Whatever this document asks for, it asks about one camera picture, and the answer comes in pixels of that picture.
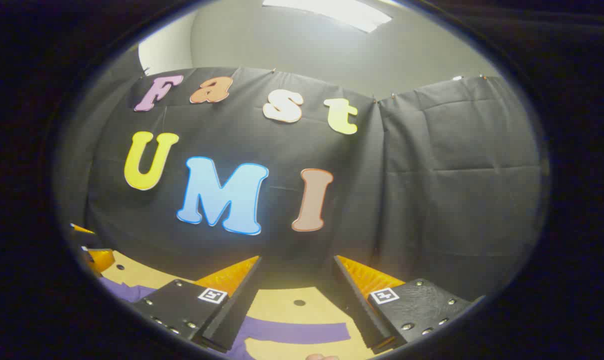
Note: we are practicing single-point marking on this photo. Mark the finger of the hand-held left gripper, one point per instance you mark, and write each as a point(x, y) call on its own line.
point(101, 260)
point(81, 229)

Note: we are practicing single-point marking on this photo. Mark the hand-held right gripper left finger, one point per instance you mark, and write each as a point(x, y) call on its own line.
point(239, 305)

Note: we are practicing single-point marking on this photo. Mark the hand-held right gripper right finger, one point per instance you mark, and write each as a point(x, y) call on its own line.
point(354, 305)

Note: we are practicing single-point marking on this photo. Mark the purple button cardigan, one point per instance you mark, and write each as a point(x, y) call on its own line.
point(291, 332)

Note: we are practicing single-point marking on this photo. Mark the black backdrop cloth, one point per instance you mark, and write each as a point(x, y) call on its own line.
point(432, 175)

